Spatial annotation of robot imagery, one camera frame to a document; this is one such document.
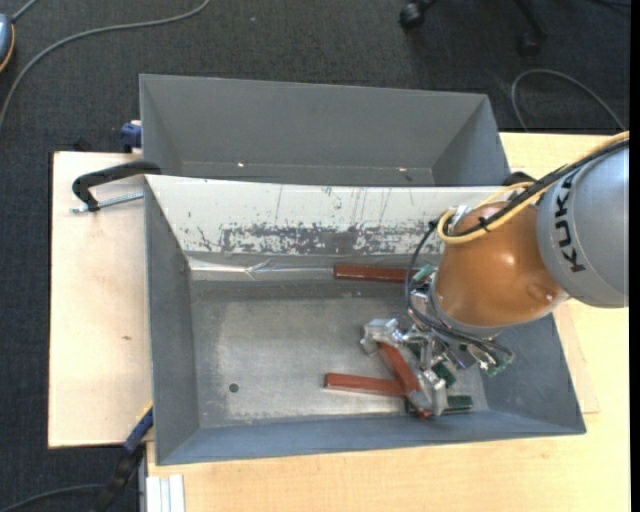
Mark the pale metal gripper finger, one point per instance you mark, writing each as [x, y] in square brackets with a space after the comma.
[376, 333]
[433, 395]

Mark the grey metal bin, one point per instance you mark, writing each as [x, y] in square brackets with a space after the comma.
[280, 345]

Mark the red-brown flat block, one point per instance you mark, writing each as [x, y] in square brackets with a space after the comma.
[357, 383]
[400, 370]
[372, 273]

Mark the pale wood flat board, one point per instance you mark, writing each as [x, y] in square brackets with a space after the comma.
[95, 320]

